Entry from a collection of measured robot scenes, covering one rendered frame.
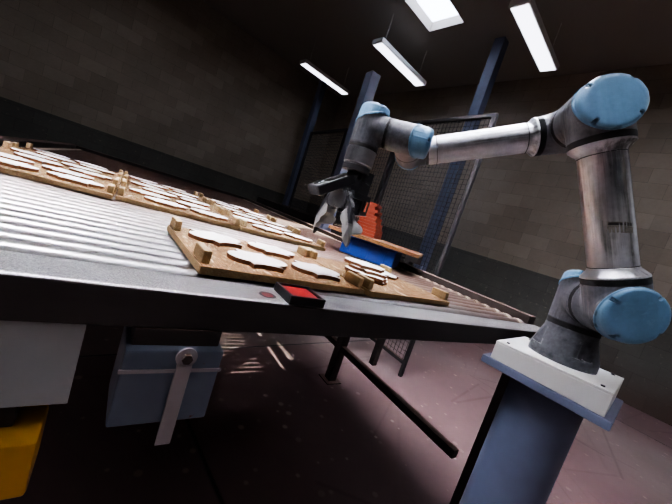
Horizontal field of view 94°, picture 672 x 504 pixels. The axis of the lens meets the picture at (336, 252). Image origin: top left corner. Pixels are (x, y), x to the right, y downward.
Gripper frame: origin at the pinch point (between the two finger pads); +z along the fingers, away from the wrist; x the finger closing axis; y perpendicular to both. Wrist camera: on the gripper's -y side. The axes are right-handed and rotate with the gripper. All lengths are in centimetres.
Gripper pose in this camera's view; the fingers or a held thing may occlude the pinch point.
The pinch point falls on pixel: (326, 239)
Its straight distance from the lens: 80.3
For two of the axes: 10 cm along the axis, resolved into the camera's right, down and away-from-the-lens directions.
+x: -5.8, -2.8, 7.7
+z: -3.1, 9.4, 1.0
